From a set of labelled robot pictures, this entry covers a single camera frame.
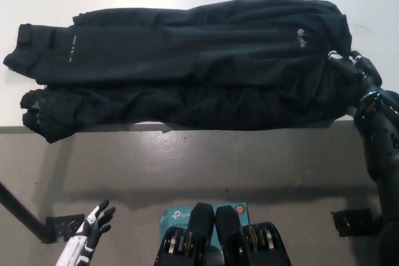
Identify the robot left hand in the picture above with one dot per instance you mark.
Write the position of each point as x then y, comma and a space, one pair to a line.
90, 231

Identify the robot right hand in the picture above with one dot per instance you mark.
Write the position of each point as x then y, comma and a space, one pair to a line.
358, 66

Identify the black jacket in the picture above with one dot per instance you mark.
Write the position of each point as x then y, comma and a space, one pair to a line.
174, 69

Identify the black table leg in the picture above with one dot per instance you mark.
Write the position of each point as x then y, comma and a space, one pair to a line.
22, 210

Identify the robot left torso block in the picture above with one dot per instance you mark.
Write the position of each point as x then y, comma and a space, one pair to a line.
199, 222

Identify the thin dark thread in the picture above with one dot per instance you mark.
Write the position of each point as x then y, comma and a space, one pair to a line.
364, 28

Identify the black floor mounting plate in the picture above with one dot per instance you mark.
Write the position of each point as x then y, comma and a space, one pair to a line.
67, 227
352, 222

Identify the teal tp-link box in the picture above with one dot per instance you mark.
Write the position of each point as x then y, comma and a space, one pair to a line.
177, 216

